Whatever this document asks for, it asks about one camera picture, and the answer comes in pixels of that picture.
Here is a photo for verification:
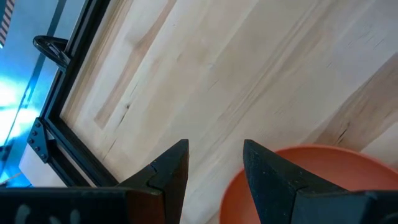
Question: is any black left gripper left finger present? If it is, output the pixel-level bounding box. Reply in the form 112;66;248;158
117;138;190;224

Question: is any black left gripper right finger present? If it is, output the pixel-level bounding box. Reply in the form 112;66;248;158
243;138;370;224

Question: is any orange plate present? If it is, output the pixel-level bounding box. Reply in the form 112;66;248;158
218;143;398;224

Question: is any black aluminium rig frame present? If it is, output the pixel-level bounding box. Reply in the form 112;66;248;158
26;0;119;188

